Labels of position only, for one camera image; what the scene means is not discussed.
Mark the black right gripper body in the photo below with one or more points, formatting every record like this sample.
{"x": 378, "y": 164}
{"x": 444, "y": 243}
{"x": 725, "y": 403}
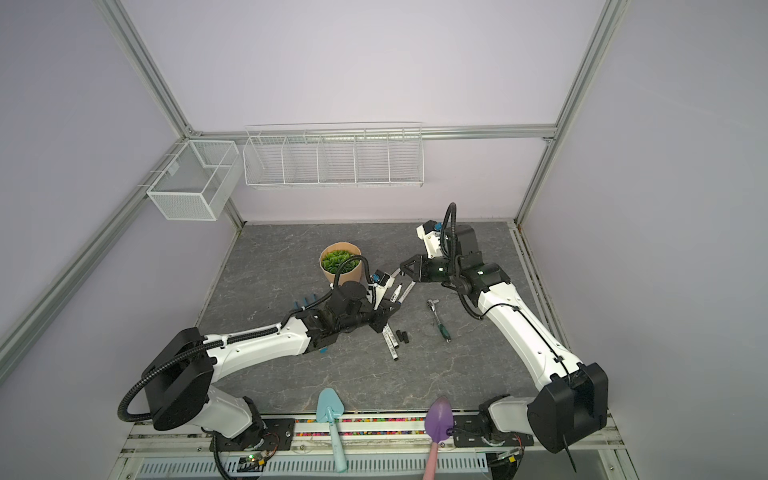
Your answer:
{"x": 440, "y": 271}

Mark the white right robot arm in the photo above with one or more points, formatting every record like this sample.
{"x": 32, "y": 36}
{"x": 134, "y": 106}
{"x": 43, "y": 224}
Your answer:
{"x": 572, "y": 397}

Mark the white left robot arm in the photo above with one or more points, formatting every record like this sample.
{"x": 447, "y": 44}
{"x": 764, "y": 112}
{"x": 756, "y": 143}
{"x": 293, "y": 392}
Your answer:
{"x": 178, "y": 387}

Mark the green artificial plant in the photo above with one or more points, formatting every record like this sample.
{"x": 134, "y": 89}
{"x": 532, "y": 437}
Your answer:
{"x": 339, "y": 262}

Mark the white wire wall shelf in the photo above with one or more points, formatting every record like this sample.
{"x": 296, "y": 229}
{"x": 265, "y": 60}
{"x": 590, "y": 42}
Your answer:
{"x": 334, "y": 155}

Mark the white mesh wall basket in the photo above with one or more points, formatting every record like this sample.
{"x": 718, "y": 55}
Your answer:
{"x": 198, "y": 181}

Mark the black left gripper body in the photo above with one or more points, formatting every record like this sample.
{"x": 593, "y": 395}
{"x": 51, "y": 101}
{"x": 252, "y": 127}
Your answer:
{"x": 367, "y": 316}

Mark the teal garden trowel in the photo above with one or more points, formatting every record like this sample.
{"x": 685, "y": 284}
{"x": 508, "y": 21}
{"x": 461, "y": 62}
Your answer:
{"x": 329, "y": 410}

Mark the beige faceted plant pot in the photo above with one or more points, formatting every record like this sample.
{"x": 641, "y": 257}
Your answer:
{"x": 355, "y": 275}

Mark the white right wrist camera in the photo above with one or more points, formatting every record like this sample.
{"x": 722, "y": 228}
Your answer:
{"x": 430, "y": 233}

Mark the purple garden trowel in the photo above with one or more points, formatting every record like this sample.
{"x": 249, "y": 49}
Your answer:
{"x": 438, "y": 423}

